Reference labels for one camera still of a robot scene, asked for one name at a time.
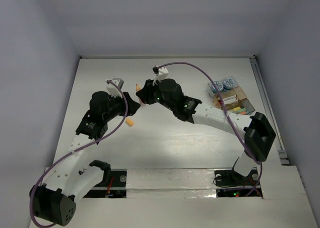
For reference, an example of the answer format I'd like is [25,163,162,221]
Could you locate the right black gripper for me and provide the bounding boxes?
[135,77,175,112]

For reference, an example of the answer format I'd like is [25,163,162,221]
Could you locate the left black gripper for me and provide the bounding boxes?
[103,91,140,122]

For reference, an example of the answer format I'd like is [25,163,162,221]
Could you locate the small orange cap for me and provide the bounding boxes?
[125,118,134,127]

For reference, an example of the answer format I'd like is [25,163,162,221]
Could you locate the blue patterned tape roll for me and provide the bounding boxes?
[211,81,224,93]

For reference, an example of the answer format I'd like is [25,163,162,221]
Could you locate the black whiteboard marker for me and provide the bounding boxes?
[223,95,237,101]

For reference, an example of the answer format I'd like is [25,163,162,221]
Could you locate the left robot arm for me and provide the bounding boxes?
[29,91,140,228]

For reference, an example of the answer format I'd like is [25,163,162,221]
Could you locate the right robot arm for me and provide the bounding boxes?
[136,79,276,184]

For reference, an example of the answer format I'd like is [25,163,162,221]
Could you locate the clear compartment organizer box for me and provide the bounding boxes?
[206,76,255,115]

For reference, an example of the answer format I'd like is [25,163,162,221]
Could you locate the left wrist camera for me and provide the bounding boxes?
[106,78,124,90]

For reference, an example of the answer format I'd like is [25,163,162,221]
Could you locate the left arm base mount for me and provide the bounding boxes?
[84,160,127,199]

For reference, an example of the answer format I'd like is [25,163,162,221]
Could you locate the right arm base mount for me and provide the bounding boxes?
[212,167,263,198]

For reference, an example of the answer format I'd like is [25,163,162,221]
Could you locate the aluminium rail right edge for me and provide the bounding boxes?
[249,57,291,166]

